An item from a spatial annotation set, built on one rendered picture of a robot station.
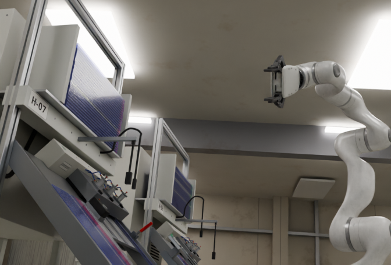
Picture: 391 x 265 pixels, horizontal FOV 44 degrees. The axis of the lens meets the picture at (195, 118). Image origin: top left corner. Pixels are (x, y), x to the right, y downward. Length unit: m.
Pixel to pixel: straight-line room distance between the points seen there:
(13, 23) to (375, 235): 1.48
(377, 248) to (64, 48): 1.30
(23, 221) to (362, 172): 1.28
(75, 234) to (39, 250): 4.34
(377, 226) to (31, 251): 4.52
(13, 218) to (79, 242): 0.51
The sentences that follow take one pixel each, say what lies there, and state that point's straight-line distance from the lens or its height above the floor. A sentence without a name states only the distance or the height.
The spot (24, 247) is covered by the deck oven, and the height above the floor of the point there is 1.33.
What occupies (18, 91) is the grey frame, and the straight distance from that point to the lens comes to 1.63.
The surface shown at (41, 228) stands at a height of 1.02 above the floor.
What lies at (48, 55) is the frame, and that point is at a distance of 1.85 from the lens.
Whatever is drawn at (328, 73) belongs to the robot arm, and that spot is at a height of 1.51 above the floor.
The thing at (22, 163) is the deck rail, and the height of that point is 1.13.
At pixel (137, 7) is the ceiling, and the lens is 4.44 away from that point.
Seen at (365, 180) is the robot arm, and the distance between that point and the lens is 1.91.
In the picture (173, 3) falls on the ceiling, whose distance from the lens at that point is 4.31.
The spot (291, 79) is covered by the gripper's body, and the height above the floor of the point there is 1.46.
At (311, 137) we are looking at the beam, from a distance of 6.53.
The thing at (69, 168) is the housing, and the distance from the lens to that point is 1.82.
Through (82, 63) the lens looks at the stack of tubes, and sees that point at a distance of 1.90.
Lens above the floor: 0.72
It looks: 23 degrees up
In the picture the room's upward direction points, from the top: 5 degrees clockwise
